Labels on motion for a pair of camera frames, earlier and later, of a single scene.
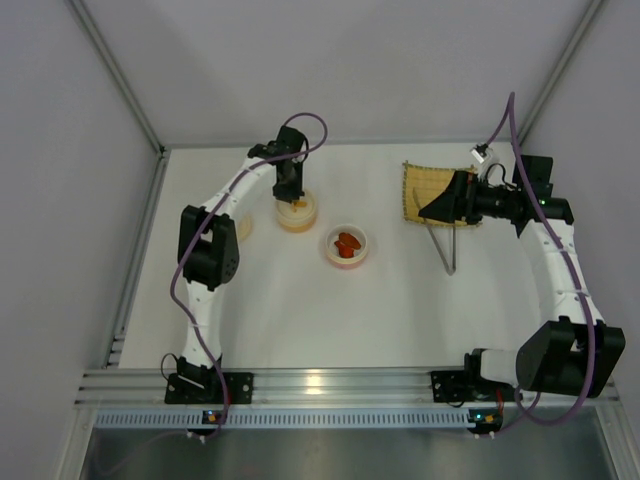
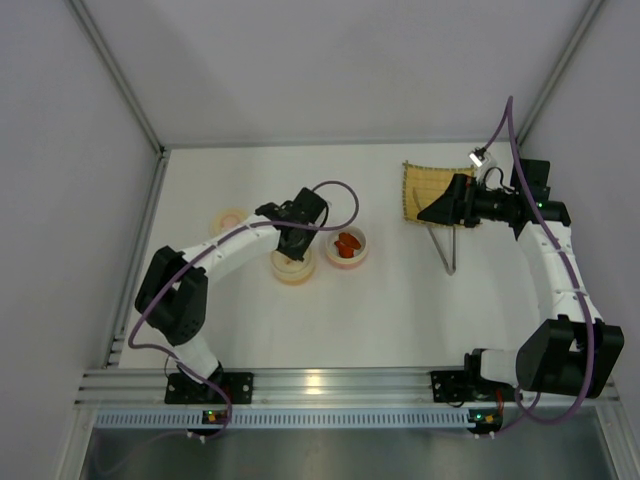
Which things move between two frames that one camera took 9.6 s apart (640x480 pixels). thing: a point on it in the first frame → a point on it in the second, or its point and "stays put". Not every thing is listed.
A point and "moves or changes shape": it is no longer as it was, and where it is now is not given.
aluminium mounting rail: [310, 387] stays put
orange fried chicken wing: [349, 240] stays put
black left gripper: [288, 193] → [292, 247]
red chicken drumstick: [344, 250] stays put
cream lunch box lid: [299, 211] moves or changes shape
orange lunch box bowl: [298, 228] moves or changes shape
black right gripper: [466, 198] stays put
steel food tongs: [448, 270] stays put
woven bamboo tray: [421, 186] stays put
